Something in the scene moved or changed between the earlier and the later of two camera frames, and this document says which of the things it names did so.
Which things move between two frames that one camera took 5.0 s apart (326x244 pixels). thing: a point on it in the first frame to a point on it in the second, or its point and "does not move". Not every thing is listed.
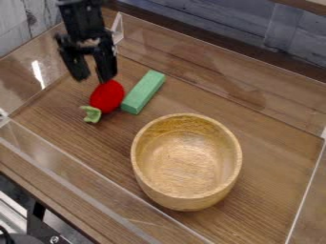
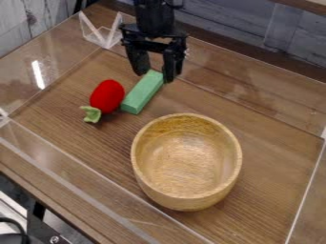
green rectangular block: (144, 91) does not move
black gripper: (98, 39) to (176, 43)
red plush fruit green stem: (106, 97) does not move
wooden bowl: (185, 158) does not move
